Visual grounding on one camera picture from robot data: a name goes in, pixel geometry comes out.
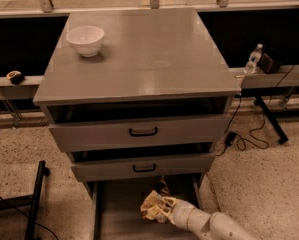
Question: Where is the black drawer handle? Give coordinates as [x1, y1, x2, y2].
[128, 127, 158, 137]
[132, 163, 156, 173]

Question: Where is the black middle drawer handle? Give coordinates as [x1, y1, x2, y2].
[132, 163, 156, 173]

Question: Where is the black table leg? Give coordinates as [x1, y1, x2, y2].
[254, 96, 288, 145]

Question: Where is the grey middle drawer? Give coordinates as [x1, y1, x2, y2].
[71, 153, 215, 182]

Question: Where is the black power cable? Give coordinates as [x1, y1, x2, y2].
[215, 64, 297, 157]

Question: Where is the black floor cable left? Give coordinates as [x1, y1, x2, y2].
[0, 187, 60, 240]

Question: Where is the black and yellow tape measure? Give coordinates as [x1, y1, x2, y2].
[6, 70, 25, 84]

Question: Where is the metal shelf bracket left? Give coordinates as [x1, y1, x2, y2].
[0, 90, 22, 129]

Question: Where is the grey drawer cabinet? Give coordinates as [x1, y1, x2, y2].
[32, 7, 242, 198]

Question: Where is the grey top drawer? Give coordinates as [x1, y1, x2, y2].
[49, 114, 230, 152]

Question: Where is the black top drawer handle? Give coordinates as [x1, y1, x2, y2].
[128, 127, 158, 137]

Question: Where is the black metal stand leg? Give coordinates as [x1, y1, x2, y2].
[0, 161, 50, 240]

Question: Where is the brown chip bag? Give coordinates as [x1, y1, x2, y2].
[140, 176, 171, 220]

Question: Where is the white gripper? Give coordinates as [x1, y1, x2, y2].
[145, 197, 195, 230]

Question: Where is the clear plastic water bottle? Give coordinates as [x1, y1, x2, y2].
[244, 44, 263, 74]

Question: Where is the white ceramic bowl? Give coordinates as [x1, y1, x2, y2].
[66, 26, 105, 57]

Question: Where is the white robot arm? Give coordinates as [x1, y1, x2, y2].
[140, 191, 256, 240]

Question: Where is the grey open bottom drawer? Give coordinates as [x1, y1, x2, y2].
[90, 176, 198, 240]

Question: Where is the black power adapter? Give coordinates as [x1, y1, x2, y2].
[225, 131, 237, 146]

